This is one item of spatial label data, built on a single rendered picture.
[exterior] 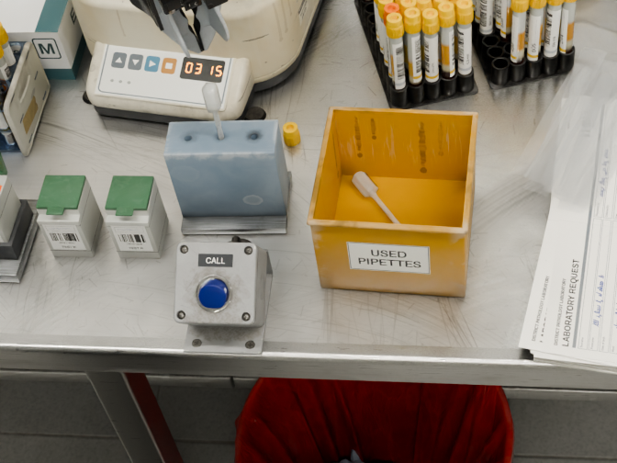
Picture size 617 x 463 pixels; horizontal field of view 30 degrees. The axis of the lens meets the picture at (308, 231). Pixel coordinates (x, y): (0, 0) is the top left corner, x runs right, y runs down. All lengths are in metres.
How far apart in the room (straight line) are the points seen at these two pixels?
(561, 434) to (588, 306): 0.95
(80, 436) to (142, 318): 1.00
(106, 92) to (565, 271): 0.49
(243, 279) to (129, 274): 0.15
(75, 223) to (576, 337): 0.45
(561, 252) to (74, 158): 0.49
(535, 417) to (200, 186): 1.03
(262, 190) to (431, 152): 0.16
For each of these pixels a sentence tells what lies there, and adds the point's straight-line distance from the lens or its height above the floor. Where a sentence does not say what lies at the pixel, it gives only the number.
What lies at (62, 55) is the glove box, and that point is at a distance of 1.25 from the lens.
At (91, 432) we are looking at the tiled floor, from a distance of 2.04.
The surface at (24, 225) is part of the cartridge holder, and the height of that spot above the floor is 0.90.
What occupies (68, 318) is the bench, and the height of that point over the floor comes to 0.88.
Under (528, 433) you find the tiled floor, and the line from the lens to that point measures 1.95.
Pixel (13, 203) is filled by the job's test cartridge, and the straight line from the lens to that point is 1.11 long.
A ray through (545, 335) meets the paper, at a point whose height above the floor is 0.89.
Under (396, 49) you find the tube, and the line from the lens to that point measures 1.12.
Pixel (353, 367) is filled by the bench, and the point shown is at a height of 0.86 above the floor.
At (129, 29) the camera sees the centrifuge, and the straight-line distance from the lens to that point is 1.19.
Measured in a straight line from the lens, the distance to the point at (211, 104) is 1.00.
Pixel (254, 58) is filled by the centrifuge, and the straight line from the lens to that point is 1.17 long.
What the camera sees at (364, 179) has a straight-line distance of 1.08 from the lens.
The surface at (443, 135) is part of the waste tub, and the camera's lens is 1.05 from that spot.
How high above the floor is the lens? 1.73
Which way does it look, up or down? 52 degrees down
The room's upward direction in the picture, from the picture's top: 10 degrees counter-clockwise
